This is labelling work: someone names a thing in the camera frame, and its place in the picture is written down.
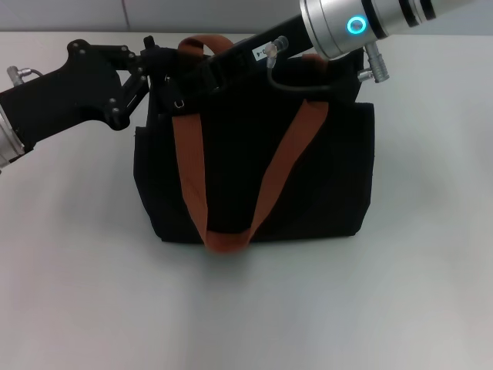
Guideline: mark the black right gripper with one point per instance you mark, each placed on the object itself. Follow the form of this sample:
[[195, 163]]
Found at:
[[269, 42]]

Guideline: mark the silver zipper pull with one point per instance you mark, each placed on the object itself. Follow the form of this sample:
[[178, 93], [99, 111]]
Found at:
[[179, 104]]

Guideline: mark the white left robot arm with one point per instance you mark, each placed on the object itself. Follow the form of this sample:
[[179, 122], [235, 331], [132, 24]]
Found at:
[[9, 138]]

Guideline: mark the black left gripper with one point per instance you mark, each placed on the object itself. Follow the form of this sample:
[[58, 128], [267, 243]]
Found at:
[[77, 88]]

